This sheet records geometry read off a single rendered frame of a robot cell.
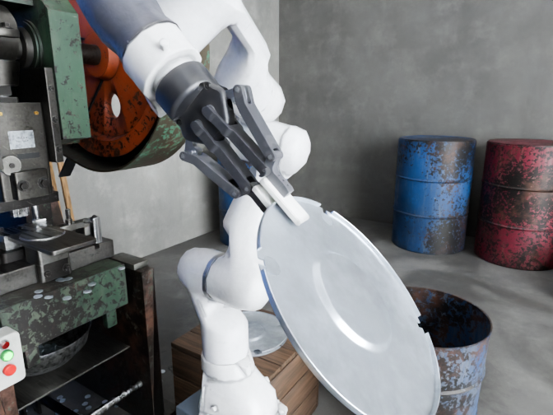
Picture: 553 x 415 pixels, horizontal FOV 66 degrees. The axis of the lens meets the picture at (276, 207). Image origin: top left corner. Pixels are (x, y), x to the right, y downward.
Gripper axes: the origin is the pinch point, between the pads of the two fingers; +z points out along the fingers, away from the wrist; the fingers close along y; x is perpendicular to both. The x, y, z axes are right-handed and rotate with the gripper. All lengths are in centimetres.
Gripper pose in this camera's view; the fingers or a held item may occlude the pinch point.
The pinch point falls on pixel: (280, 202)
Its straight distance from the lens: 51.2
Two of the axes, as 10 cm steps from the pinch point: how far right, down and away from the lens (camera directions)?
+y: 6.4, -6.1, -4.7
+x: 4.3, -2.2, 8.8
